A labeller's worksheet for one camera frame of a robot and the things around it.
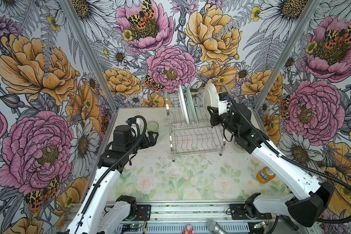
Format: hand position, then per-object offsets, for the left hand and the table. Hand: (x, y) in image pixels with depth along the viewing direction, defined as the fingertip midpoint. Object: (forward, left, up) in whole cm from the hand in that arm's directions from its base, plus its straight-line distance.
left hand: (151, 140), depth 74 cm
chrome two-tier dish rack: (+20, -22, -19) cm, 36 cm away
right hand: (+9, -29, +12) cm, 32 cm away
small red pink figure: (-35, -18, -21) cm, 45 cm away
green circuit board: (-33, +10, -24) cm, 42 cm away
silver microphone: (-35, -30, -20) cm, 50 cm away
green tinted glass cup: (+22, +3, -16) cm, 27 cm away
